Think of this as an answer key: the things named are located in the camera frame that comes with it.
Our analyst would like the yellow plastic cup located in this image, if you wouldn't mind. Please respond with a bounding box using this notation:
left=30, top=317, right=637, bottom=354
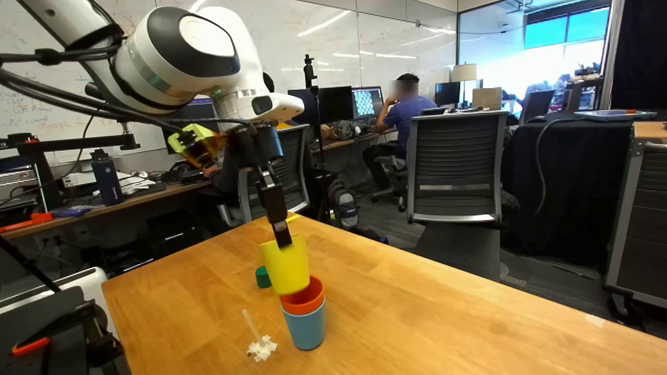
left=258, top=234, right=311, bottom=296

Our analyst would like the grey mesh office chair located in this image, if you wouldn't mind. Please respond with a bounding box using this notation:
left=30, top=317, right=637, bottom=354
left=218, top=124, right=312, bottom=228
left=406, top=110, right=509, bottom=282

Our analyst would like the row of monitors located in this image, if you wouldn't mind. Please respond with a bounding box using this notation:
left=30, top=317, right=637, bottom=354
left=287, top=85, right=385, bottom=125

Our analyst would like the backpack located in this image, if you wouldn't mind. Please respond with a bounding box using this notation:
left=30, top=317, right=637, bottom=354
left=327, top=179, right=361, bottom=230

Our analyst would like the dark blue water bottle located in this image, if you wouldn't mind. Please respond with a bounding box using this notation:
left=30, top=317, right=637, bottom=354
left=91, top=149, right=125, bottom=207

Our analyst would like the orange plastic cup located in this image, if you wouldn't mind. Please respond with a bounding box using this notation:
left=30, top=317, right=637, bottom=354
left=279, top=276, right=325, bottom=316

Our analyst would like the long wooden desk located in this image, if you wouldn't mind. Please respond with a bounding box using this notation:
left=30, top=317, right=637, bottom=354
left=0, top=128, right=399, bottom=241

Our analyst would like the blue plastic cup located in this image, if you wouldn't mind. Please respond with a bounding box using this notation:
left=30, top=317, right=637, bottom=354
left=281, top=297, right=327, bottom=351

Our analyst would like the white plastic stick piece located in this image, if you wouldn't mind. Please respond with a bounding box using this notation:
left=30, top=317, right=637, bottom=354
left=241, top=309, right=279, bottom=363

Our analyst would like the table lamp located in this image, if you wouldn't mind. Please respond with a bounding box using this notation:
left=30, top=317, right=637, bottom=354
left=451, top=63, right=478, bottom=109

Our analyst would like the orange and blue tool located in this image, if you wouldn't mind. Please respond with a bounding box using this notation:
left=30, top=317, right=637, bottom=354
left=0, top=207, right=92, bottom=233

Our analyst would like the black clamp with orange lever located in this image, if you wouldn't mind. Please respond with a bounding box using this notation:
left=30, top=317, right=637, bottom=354
left=0, top=285, right=126, bottom=375

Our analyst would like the black office chair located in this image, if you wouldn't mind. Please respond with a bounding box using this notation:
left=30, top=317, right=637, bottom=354
left=519, top=89, right=557, bottom=124

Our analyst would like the table with black cloth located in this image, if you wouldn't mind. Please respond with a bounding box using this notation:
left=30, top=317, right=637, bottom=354
left=501, top=110, right=667, bottom=264

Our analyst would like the window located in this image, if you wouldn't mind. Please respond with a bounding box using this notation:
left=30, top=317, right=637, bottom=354
left=523, top=4, right=611, bottom=99

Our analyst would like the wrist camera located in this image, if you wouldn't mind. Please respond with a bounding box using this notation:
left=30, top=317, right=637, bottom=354
left=167, top=123, right=228, bottom=168

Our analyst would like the camera on tripod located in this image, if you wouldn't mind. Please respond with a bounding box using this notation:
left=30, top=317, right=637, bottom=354
left=303, top=54, right=334, bottom=222

